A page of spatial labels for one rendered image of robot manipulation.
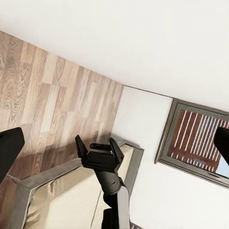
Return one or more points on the fixed window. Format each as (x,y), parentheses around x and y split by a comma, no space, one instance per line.
(188,141)

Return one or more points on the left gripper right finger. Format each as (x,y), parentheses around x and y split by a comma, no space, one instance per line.
(221,141)

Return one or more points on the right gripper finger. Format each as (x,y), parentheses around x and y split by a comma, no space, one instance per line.
(116,152)
(82,150)

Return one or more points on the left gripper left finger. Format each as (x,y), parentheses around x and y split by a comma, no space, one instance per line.
(11,143)

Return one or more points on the bed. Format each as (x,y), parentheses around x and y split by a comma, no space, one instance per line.
(68,196)

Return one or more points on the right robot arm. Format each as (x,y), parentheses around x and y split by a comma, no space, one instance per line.
(105,160)

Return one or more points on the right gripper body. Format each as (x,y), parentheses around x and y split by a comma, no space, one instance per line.
(106,171)

